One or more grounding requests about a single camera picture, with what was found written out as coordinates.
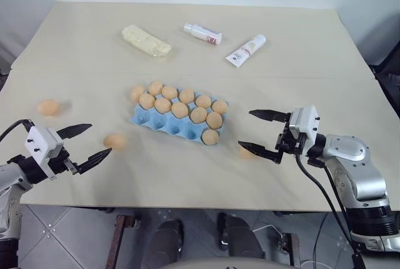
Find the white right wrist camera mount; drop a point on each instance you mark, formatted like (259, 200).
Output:
(304, 122)

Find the white bottle with red label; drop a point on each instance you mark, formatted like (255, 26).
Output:
(203, 33)

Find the blue egg tray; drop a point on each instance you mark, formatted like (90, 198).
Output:
(162, 123)

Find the brown egg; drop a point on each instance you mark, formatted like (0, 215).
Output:
(246, 154)
(214, 120)
(169, 92)
(162, 105)
(198, 115)
(136, 92)
(155, 88)
(210, 137)
(187, 95)
(47, 107)
(179, 109)
(115, 141)
(203, 101)
(219, 106)
(147, 100)

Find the pale yellow wrapped bread pack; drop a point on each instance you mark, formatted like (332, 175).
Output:
(145, 41)

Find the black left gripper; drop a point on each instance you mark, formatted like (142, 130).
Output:
(64, 162)

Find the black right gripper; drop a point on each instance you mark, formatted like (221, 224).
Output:
(289, 144)

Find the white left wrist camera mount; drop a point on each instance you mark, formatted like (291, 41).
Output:
(42, 145)

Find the rusty metal table leg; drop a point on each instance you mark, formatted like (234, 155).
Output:
(122, 237)
(292, 250)

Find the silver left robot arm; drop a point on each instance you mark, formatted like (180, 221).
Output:
(12, 176)

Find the black chair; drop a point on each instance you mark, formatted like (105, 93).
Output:
(387, 62)

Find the dark rounded shape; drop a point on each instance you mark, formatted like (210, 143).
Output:
(167, 241)
(240, 241)

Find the white cosmetic tube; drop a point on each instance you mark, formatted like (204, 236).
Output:
(247, 50)

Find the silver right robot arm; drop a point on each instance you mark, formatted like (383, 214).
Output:
(359, 169)

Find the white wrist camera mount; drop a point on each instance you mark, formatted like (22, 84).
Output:
(304, 122)
(42, 145)

